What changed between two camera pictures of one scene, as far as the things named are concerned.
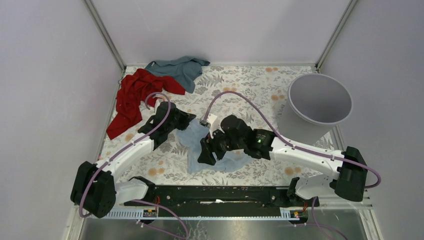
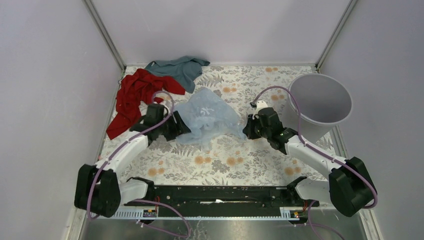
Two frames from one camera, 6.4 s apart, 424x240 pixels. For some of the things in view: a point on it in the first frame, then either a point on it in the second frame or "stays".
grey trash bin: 314,104 stays
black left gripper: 186,118 stays
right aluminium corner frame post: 349,8 stays
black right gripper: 206,156 -> 248,130
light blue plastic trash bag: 192,133 -> 210,119
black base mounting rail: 220,200 stays
